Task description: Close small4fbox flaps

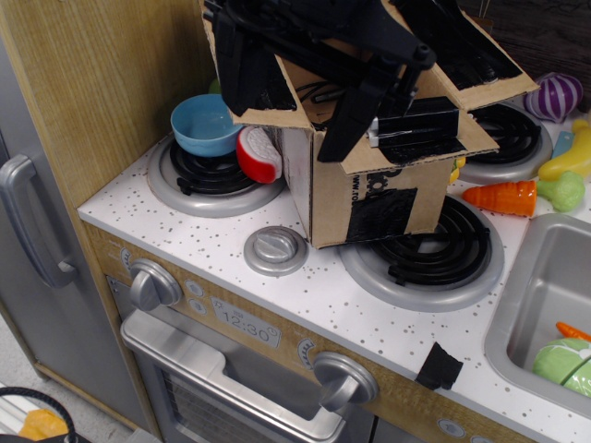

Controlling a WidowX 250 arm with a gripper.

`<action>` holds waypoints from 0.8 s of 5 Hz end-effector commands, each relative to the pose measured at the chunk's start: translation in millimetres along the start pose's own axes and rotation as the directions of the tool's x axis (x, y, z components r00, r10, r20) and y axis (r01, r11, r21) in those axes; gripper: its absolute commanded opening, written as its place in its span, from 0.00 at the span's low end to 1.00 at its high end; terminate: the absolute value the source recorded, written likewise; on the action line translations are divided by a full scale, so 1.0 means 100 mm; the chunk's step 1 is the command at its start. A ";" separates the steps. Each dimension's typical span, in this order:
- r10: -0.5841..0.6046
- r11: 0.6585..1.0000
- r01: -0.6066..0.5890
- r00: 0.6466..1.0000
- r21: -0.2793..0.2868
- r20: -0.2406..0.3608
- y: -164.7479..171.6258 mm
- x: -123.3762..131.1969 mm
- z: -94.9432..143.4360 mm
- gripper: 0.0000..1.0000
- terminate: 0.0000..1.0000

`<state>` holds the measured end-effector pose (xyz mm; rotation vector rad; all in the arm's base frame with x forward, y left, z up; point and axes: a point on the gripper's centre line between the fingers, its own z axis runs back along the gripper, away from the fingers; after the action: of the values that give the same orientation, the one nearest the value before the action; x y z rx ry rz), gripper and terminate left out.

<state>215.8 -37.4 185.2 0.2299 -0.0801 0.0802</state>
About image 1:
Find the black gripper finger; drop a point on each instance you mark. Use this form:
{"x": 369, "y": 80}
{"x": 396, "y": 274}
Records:
{"x": 387, "y": 89}
{"x": 243, "y": 67}

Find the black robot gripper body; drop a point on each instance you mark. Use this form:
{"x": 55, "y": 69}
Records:
{"x": 366, "y": 25}

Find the cardboard box with black tape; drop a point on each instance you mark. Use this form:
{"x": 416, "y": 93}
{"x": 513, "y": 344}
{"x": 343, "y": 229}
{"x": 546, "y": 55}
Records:
{"x": 394, "y": 179}

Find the green toy behind box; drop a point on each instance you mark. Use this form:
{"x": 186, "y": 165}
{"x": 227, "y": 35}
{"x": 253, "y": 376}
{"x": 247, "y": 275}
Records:
{"x": 215, "y": 87}

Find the blue plastic toy bowl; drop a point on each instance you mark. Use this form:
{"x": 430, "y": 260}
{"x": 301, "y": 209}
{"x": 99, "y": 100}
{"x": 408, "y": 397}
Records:
{"x": 202, "y": 126}

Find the red white toy cheese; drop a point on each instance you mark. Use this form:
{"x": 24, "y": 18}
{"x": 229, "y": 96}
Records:
{"x": 257, "y": 156}

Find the yellow toy corn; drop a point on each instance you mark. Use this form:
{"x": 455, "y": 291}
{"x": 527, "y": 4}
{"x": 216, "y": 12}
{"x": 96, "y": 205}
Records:
{"x": 458, "y": 164}

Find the rear left stove burner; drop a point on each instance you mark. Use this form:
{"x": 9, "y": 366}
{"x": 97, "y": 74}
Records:
{"x": 205, "y": 187}

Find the stove burner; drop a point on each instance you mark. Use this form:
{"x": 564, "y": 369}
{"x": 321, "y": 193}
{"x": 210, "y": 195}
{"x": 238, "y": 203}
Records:
{"x": 205, "y": 187}
{"x": 524, "y": 145}
{"x": 449, "y": 269}

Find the rear right stove burner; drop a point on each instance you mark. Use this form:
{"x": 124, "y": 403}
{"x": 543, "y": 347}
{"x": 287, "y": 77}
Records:
{"x": 524, "y": 145}

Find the purple striped toy onion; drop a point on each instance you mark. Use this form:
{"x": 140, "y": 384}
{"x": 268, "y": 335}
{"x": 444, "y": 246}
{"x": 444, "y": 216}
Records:
{"x": 555, "y": 98}

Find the front right stove burner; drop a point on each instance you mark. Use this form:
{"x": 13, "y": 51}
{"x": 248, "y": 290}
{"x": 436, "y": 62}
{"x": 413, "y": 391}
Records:
{"x": 449, "y": 269}

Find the blue toy knife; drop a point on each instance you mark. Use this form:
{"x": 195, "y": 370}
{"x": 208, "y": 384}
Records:
{"x": 563, "y": 144}

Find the grey stovetop centre knob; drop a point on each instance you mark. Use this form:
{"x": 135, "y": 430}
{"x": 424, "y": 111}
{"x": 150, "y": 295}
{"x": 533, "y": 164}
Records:
{"x": 275, "y": 251}

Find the yellow toy banana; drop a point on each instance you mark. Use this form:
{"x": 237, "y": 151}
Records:
{"x": 576, "y": 159}

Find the green toy broccoli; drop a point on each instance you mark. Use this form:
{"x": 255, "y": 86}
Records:
{"x": 564, "y": 194}

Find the left grey oven knob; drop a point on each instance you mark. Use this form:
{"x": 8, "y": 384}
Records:
{"x": 152, "y": 286}

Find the grey oven knob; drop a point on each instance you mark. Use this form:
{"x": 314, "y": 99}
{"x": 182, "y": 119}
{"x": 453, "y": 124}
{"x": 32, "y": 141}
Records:
{"x": 343, "y": 381}
{"x": 152, "y": 286}

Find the grey toy sink basin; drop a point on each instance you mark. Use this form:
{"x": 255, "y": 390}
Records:
{"x": 548, "y": 283}

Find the oven clock display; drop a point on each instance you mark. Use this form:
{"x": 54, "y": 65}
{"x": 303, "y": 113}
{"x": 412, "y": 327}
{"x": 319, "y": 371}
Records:
{"x": 243, "y": 321}

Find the black tape piece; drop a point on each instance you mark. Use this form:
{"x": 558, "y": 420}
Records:
{"x": 440, "y": 370}

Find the right grey oven knob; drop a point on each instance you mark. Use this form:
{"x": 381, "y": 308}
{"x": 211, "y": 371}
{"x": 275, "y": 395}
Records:
{"x": 343, "y": 381}

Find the small orange toy carrot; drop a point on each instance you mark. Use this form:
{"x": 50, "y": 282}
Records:
{"x": 568, "y": 331}

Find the green toy cabbage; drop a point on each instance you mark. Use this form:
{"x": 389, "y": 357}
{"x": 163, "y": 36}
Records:
{"x": 565, "y": 362}

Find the grey toy fridge door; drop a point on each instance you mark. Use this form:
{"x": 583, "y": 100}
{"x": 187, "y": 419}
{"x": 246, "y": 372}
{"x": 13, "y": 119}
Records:
{"x": 47, "y": 293}

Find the grey fridge door handle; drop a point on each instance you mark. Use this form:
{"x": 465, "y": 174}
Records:
{"x": 16, "y": 175}

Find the grey oven door handle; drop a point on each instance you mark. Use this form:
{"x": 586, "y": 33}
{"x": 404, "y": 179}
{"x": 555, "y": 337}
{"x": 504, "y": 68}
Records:
{"x": 207, "y": 388}

